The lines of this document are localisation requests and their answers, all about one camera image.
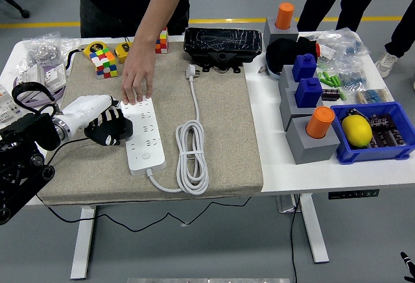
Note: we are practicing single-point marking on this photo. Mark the purple tray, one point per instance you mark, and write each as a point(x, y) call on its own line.
point(60, 91)

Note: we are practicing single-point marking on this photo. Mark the colourful puzzle cube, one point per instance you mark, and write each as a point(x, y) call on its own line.
point(162, 43)
point(103, 64)

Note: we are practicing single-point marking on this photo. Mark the grey socket block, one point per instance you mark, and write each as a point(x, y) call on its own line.
point(272, 33)
point(288, 107)
point(311, 150)
point(285, 77)

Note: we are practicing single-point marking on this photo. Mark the dark brown capacitor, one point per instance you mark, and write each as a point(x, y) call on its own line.
point(399, 137)
point(330, 94)
point(382, 139)
point(382, 121)

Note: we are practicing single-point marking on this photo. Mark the square yellow tape measure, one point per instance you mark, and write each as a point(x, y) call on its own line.
point(121, 52)

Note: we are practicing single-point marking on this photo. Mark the empty clear plastic bag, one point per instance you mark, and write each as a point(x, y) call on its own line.
point(69, 44)

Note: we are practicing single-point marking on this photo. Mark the person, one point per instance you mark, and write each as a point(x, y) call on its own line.
point(113, 0)
point(324, 0)
point(402, 33)

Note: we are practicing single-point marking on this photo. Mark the black desk control panel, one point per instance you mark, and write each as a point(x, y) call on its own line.
point(353, 194)

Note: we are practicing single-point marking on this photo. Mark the blue plastic bin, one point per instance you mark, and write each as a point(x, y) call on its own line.
point(373, 154)

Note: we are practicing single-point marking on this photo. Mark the grey-brown mat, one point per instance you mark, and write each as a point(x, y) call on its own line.
point(227, 133)

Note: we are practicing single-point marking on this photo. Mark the person's left hand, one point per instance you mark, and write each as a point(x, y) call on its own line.
point(139, 68)

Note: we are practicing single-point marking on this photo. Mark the round yellow black tape measure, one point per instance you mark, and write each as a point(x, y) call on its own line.
point(94, 47)

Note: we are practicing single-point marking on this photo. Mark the blue square peg block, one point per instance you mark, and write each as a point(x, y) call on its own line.
point(308, 94)
point(304, 67)

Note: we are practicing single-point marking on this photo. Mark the yellow lemon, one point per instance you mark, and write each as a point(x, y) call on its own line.
point(356, 132)

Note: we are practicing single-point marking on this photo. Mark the black plug adapter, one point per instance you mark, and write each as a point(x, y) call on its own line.
point(125, 128)

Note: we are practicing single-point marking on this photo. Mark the black plastic-wrapped device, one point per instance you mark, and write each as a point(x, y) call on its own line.
point(223, 44)

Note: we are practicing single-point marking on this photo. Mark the white circuit breaker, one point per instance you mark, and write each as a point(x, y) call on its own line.
point(6, 107)

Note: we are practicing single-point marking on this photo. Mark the clear bag metal nuts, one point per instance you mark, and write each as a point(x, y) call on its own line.
point(40, 51)

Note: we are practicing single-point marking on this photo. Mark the clear bag beige blue resistors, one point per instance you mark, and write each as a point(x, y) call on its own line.
point(373, 96)

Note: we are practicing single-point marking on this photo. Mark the small clear bag blue resistors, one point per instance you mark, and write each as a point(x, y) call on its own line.
point(351, 77)

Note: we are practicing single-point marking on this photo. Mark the white label packet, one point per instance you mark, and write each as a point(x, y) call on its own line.
point(327, 52)

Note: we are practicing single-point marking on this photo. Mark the orange cylinder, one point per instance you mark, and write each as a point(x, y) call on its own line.
point(284, 15)
point(319, 122)

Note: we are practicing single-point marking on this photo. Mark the white power strip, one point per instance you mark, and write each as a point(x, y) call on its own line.
point(146, 140)

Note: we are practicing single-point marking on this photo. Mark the black metal clip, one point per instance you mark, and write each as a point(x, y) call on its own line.
point(353, 112)

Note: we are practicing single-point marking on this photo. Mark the white socket box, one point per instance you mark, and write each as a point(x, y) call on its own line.
point(55, 76)
point(30, 75)

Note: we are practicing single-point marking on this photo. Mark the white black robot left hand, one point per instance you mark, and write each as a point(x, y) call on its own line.
point(87, 109)

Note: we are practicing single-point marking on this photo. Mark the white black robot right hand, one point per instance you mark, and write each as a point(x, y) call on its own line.
point(408, 260)

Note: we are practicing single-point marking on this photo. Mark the white table leg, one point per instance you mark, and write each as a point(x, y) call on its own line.
point(313, 228)
point(83, 244)

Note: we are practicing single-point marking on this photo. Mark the person's left forearm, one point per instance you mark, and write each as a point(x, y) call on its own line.
point(162, 4)

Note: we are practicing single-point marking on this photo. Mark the large clear bag blue resistors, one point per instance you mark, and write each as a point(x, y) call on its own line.
point(343, 41)

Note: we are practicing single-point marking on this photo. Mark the green cylinder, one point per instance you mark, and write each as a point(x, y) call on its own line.
point(319, 78)
point(338, 80)
point(327, 81)
point(342, 94)
point(333, 81)

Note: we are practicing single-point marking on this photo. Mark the pale blue dish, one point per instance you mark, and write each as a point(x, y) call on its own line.
point(271, 72)

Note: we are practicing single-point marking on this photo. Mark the grey under-desk control box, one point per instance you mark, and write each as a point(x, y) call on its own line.
point(287, 203)

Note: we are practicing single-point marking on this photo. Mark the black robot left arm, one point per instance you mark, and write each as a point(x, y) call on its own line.
point(32, 130)

